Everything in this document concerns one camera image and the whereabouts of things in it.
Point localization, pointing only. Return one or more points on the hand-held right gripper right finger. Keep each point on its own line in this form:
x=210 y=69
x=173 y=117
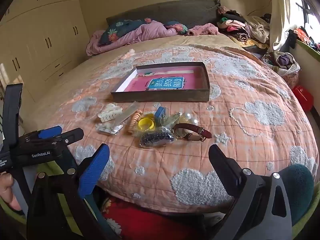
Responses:
x=233 y=180

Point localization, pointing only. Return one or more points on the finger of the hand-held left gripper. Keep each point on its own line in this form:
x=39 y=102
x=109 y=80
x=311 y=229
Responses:
x=12 y=110
x=50 y=131

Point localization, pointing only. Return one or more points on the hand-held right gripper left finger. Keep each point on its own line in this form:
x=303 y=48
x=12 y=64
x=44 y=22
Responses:
x=95 y=170

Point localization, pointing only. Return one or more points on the earring card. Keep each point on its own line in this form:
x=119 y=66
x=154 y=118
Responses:
x=110 y=129

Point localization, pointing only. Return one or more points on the white hair claw clip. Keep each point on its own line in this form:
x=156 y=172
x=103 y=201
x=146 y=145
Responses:
x=108 y=113

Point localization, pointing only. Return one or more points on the small clear plastic bag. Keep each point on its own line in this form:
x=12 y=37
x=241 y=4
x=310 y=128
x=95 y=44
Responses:
x=125 y=115

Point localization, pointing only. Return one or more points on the pink shallow box tray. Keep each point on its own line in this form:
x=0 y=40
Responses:
x=160 y=96

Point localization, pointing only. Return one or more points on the person's left hand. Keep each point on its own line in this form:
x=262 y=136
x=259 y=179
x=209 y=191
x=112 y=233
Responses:
x=6 y=186

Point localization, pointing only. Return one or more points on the orange tufted cloud blanket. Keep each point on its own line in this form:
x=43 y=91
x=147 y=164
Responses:
x=250 y=135

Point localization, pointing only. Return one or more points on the teal fuzzy cloth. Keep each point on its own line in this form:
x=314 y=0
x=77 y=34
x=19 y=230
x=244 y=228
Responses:
x=298 y=187

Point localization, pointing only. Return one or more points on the pearl ornament in clear bag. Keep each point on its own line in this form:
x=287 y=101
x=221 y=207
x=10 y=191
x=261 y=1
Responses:
x=190 y=118

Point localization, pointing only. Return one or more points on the red patterned cloth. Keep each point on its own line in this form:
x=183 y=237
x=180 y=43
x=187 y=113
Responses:
x=150 y=222

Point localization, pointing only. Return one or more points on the cream wardrobe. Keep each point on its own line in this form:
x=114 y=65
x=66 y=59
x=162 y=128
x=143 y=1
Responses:
x=42 y=35

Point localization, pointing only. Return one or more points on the small blue box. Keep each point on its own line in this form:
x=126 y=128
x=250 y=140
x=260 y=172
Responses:
x=160 y=115

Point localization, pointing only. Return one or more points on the red plastic stool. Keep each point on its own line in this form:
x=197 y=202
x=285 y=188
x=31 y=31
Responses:
x=302 y=97

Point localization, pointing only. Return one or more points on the dark floral pillow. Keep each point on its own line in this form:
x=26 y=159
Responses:
x=117 y=28

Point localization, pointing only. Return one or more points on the bag of clothes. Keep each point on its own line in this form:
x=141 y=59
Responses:
x=282 y=61

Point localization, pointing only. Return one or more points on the pink quilt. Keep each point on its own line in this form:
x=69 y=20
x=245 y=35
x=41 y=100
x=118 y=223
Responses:
x=140 y=33

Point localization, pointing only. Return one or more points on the beige bedsheet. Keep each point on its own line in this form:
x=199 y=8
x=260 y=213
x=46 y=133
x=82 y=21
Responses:
x=180 y=41

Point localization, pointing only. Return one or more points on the pile of clothes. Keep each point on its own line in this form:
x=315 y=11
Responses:
x=245 y=27

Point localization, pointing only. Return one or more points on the pink fuzzy garment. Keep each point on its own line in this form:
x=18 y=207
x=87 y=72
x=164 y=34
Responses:
x=203 y=29

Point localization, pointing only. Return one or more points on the clothes on windowsill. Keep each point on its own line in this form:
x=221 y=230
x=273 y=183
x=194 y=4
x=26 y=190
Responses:
x=306 y=36

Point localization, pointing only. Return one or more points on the cream curtain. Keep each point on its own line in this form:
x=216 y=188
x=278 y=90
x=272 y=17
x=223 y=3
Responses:
x=282 y=12

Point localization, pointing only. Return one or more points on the grey padded headboard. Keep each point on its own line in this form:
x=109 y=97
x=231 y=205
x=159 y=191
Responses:
x=175 y=10

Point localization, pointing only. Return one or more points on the barred window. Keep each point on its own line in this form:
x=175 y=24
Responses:
x=311 y=7

